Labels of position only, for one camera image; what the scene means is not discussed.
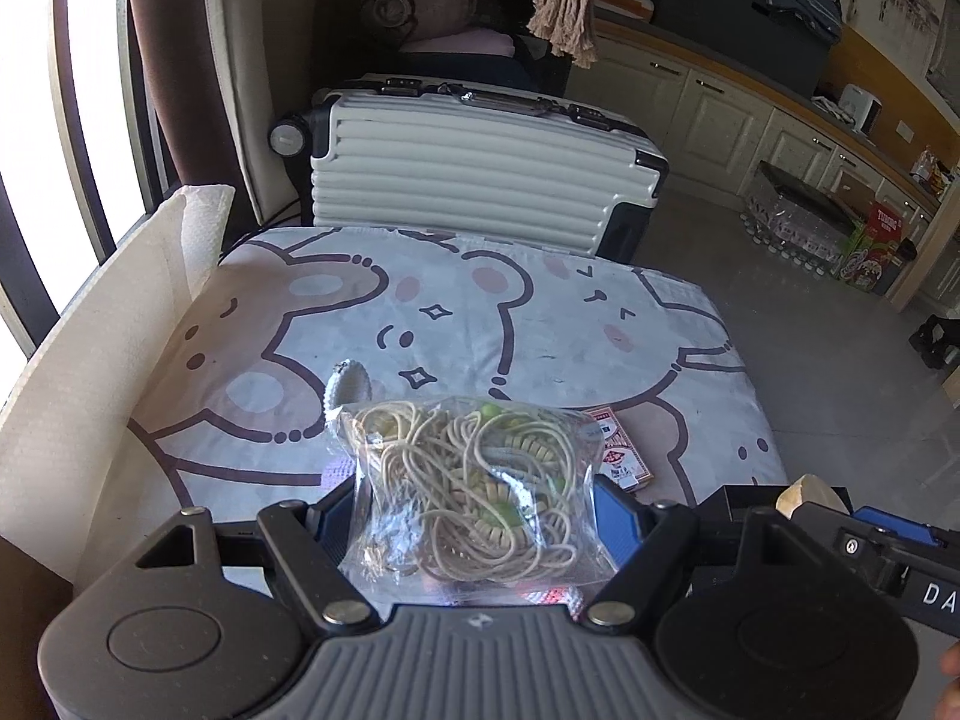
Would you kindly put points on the white toaster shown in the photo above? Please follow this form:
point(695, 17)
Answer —
point(859, 109)

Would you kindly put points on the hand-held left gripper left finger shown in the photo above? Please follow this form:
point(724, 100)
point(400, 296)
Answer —
point(335, 521)

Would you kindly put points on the grey countertop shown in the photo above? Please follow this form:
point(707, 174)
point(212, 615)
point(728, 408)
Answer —
point(780, 101)

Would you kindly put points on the cream kitchen cabinets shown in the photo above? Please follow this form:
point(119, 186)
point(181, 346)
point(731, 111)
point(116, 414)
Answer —
point(720, 120)

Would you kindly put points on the red carton box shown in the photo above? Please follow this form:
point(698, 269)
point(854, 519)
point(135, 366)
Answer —
point(874, 247)

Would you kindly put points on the pile of folded clothes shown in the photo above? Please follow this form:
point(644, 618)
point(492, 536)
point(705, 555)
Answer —
point(795, 0)

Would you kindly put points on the red playing card box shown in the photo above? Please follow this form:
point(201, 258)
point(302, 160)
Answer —
point(621, 454)

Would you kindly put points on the pack of water bottles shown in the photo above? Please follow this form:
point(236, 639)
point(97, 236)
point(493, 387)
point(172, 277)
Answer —
point(799, 221)

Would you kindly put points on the stack of white books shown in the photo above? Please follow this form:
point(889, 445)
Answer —
point(624, 0)

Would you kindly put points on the snack packets on counter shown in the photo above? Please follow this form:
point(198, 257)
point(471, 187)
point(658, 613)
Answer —
point(931, 169)

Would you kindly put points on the wall outlet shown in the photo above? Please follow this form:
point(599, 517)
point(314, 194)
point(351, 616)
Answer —
point(905, 131)

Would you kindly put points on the dark window frame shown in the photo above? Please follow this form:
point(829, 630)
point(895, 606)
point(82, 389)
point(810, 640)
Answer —
point(97, 127)

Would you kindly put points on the white ribbed suitcase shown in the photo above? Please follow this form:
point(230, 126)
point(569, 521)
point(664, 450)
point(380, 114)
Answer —
point(465, 165)

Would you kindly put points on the bear printed blanket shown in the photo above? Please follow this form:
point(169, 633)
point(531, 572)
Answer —
point(465, 315)

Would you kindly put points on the round wooden lid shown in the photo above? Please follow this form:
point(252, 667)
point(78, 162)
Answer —
point(808, 496)

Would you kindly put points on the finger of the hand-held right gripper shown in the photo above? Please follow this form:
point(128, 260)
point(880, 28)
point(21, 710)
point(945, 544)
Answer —
point(739, 501)
point(896, 529)

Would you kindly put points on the pink cushion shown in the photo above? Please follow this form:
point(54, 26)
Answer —
point(465, 43)

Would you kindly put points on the black bin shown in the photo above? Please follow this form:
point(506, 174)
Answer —
point(906, 262)

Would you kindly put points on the pastel crochet bunny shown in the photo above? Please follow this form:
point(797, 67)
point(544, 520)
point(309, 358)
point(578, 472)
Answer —
point(349, 386)

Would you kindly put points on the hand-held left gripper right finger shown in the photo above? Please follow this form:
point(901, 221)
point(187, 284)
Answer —
point(619, 525)

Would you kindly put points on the white foam board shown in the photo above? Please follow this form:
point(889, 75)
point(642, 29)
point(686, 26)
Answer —
point(90, 360)

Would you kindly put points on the brown curtain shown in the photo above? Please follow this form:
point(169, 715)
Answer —
point(176, 82)

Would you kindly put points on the black step stool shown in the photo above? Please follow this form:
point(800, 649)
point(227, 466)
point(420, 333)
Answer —
point(937, 341)

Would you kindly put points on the person's right hand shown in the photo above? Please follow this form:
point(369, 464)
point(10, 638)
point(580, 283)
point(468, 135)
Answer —
point(951, 667)

